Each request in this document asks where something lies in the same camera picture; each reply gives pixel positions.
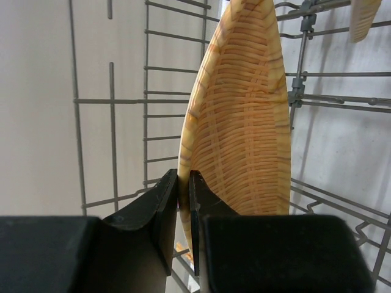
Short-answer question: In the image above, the fish-shaped woven plate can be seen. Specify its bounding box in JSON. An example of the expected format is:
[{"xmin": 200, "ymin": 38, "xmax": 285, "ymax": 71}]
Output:
[{"xmin": 177, "ymin": 1, "xmax": 291, "ymax": 250}]

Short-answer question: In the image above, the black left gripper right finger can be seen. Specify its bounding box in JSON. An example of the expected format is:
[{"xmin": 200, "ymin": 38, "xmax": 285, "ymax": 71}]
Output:
[{"xmin": 189, "ymin": 171, "xmax": 375, "ymax": 292}]

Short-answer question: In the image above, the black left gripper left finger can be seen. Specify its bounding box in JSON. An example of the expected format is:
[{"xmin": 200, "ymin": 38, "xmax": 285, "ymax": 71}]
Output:
[{"xmin": 1, "ymin": 169, "xmax": 178, "ymax": 292}]

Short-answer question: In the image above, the grey wire dish rack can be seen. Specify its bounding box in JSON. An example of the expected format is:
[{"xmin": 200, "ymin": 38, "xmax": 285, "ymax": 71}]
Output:
[{"xmin": 68, "ymin": 1, "xmax": 390, "ymax": 292}]

